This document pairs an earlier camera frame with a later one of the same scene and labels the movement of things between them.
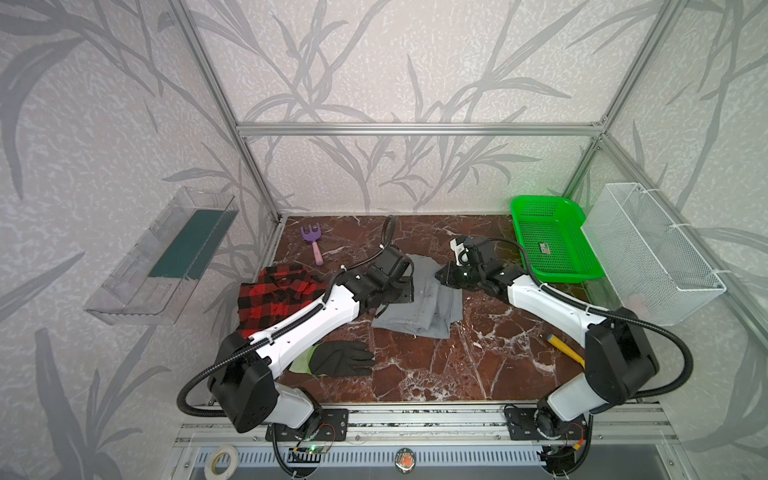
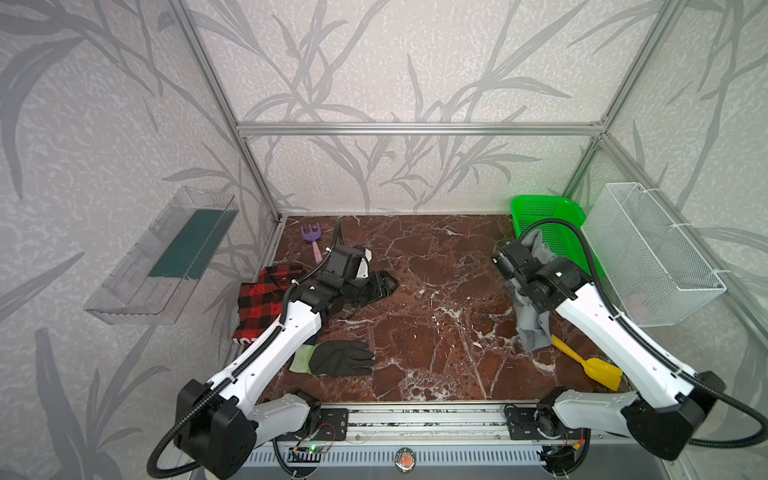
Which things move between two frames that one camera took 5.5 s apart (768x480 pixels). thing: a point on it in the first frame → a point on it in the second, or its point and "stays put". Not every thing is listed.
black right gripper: [450, 274] → [507, 261]
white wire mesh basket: [655, 267] stays put
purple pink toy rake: [314, 236] stays put
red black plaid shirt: [280, 291] stays put
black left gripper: [402, 286] → [365, 288]
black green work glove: [334, 359] stays put
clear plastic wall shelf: [152, 284] stays put
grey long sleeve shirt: [435, 308] → [533, 324]
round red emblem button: [405, 460] stays put
